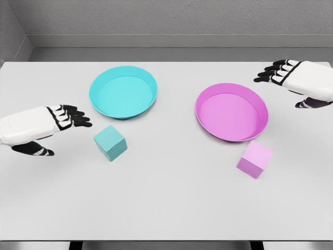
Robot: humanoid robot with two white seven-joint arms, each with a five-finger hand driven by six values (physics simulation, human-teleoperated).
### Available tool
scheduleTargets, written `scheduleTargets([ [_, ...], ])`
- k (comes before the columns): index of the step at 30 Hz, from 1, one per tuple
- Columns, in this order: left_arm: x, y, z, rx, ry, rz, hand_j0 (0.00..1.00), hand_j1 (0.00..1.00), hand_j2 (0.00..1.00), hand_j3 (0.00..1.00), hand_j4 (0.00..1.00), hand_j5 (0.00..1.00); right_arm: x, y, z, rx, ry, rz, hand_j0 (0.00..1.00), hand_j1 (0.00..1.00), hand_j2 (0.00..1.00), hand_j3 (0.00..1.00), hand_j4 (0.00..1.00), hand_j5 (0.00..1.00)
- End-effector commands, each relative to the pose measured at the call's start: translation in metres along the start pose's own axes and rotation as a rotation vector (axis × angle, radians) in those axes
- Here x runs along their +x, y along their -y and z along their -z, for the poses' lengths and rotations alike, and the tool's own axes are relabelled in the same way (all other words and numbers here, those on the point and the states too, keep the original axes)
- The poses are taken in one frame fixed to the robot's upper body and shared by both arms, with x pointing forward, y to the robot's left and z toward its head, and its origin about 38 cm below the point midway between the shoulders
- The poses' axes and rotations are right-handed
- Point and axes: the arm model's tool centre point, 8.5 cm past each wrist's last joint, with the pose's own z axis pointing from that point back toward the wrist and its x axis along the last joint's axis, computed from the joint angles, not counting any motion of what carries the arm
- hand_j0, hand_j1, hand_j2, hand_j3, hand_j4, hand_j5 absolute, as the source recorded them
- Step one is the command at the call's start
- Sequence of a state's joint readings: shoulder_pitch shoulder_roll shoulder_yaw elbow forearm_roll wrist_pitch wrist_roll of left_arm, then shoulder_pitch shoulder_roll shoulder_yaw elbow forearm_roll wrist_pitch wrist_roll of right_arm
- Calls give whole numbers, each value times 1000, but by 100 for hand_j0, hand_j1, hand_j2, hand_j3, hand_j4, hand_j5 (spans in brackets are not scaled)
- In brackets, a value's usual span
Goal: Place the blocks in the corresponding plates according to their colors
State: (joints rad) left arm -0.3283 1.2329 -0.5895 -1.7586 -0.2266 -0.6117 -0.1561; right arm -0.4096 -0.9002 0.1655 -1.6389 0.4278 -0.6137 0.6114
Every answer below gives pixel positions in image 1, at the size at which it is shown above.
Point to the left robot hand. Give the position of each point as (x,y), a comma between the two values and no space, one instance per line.
(28,123)

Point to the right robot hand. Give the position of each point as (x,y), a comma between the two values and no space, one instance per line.
(309,78)

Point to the cyan block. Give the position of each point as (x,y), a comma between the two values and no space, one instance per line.
(110,143)

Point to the pink plate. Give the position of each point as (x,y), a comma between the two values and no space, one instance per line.
(231,112)

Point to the pink block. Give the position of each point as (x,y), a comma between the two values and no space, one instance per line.
(255,159)

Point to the cyan plate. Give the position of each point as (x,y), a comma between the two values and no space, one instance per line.
(123,92)

